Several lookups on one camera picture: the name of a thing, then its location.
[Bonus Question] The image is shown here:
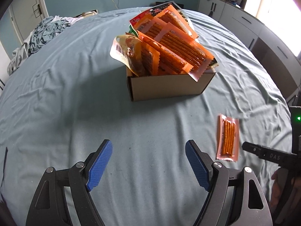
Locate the yellow chicken feet snack bag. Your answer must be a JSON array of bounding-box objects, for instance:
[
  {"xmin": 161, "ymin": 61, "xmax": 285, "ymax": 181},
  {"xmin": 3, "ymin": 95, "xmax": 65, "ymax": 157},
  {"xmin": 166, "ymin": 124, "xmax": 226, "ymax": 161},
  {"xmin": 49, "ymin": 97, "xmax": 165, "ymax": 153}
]
[{"xmin": 110, "ymin": 35, "xmax": 147, "ymax": 76}]

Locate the pink orange spicy stick packet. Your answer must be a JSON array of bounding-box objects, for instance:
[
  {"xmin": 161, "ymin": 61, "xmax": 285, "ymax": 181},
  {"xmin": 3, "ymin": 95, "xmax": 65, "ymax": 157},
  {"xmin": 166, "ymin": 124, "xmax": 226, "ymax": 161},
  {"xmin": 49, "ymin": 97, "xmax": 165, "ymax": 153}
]
[{"xmin": 155, "ymin": 5, "xmax": 198, "ymax": 39}]

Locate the long orange spicy strip packet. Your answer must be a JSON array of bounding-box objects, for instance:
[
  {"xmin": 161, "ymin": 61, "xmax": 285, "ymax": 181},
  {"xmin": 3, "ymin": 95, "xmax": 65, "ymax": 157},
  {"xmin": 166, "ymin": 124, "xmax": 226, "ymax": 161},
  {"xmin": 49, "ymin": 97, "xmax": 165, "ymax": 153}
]
[{"xmin": 138, "ymin": 32, "xmax": 193, "ymax": 75}]

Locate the green white snack packet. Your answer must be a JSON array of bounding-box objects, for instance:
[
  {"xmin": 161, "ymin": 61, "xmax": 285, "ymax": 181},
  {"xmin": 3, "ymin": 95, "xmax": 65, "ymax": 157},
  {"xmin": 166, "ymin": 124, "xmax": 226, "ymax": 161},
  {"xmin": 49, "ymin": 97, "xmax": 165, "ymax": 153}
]
[{"xmin": 128, "ymin": 24, "xmax": 139, "ymax": 37}]

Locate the person right hand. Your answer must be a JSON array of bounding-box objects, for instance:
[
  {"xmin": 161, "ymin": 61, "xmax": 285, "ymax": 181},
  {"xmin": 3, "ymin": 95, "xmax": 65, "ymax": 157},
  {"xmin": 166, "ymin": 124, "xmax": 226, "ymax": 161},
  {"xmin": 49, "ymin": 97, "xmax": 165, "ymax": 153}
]
[{"xmin": 269, "ymin": 168, "xmax": 288, "ymax": 210}]

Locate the light blue bed sheet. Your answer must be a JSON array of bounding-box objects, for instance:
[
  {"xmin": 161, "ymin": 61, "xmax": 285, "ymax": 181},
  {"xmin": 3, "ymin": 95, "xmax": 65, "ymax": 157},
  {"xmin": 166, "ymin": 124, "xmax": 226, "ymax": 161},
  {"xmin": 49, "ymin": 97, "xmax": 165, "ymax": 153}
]
[{"xmin": 1, "ymin": 8, "xmax": 292, "ymax": 225}]

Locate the brown cardboard box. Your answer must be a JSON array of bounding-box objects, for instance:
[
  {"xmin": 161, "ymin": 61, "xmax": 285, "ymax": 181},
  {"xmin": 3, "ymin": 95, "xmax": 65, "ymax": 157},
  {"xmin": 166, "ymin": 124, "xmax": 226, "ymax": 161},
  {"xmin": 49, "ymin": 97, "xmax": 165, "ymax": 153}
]
[{"xmin": 127, "ymin": 69, "xmax": 216, "ymax": 102}]

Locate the white grey cabinet row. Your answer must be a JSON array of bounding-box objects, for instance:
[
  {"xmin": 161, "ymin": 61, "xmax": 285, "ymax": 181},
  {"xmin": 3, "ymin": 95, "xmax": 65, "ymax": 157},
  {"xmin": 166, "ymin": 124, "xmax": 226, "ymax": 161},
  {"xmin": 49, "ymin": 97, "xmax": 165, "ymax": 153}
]
[{"xmin": 198, "ymin": 0, "xmax": 300, "ymax": 100}]

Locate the large clear red snack bag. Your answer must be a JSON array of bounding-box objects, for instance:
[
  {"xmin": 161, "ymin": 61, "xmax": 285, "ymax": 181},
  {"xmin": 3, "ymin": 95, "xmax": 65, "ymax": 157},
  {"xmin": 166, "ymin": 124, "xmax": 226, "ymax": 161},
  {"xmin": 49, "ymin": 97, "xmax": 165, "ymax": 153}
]
[{"xmin": 128, "ymin": 2, "xmax": 217, "ymax": 80}]

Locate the crumpled blue grey blanket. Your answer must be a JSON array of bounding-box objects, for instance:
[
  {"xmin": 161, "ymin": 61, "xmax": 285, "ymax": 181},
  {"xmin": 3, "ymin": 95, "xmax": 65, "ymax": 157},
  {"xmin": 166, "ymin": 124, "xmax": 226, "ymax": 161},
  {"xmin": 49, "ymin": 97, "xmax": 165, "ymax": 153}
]
[{"xmin": 7, "ymin": 15, "xmax": 83, "ymax": 76}]

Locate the grey white door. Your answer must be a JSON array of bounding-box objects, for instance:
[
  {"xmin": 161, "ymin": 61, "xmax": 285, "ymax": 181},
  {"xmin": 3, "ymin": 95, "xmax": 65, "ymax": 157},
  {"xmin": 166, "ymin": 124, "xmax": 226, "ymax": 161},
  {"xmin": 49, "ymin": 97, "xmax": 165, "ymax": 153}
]
[{"xmin": 9, "ymin": 0, "xmax": 49, "ymax": 43}]

